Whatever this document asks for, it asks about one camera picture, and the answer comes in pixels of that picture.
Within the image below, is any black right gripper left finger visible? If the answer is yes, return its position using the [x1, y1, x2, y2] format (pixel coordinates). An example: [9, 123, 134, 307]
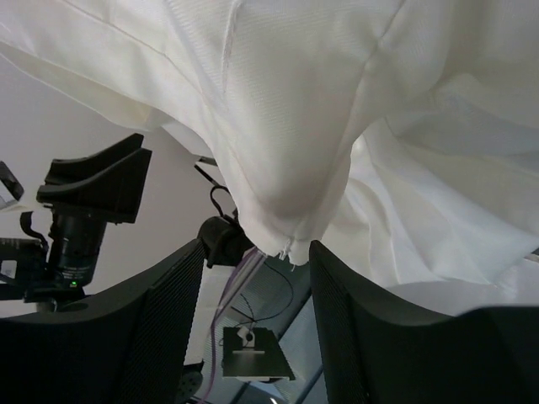
[1, 239, 205, 403]

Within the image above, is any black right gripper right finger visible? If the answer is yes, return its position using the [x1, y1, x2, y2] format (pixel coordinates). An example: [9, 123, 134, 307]
[309, 241, 538, 403]

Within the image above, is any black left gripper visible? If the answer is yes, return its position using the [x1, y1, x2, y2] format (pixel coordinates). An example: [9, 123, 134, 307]
[1, 133, 152, 303]

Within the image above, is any white pleated skirt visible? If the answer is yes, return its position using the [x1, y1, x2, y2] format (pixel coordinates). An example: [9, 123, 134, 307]
[1, 1, 538, 314]

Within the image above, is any overhead camera on bracket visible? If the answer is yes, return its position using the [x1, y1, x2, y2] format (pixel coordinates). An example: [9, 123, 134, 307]
[222, 326, 296, 383]

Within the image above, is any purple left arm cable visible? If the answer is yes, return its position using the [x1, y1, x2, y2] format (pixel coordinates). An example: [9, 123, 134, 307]
[201, 247, 267, 401]

